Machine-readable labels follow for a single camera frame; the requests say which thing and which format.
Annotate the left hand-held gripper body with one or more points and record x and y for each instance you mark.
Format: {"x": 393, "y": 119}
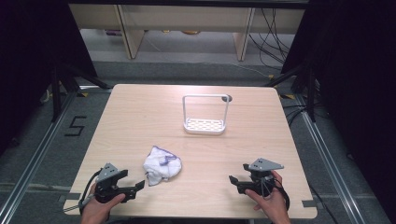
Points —
{"x": 107, "y": 186}

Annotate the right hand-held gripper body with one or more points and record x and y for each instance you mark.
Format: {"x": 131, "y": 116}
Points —
{"x": 261, "y": 182}

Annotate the white cloth with purple edge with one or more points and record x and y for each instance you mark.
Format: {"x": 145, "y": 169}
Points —
{"x": 160, "y": 169}

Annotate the person's left hand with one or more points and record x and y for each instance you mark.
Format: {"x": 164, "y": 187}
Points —
{"x": 96, "y": 211}

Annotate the person's right hand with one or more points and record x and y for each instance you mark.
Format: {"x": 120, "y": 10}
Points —
{"x": 275, "y": 207}

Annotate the grey tape strip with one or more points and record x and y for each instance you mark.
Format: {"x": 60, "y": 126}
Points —
{"x": 70, "y": 196}
{"x": 308, "y": 203}

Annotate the white metal rack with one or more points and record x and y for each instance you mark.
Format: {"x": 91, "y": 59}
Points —
{"x": 204, "y": 126}

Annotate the grey table grommet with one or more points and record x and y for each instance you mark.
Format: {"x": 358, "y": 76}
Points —
{"x": 226, "y": 99}

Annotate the black metal stand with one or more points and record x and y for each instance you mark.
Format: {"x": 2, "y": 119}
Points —
{"x": 311, "y": 99}
{"x": 56, "y": 99}

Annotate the dark curtain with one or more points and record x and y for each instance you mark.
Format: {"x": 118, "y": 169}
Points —
{"x": 351, "y": 62}
{"x": 37, "y": 46}

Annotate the yellow object under desk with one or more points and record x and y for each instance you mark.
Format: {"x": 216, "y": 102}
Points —
{"x": 190, "y": 32}

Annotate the light wooden desk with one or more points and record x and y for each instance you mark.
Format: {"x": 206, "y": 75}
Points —
{"x": 186, "y": 17}

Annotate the aluminium floor rail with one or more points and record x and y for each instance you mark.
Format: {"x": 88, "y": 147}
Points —
{"x": 330, "y": 161}
{"x": 34, "y": 158}

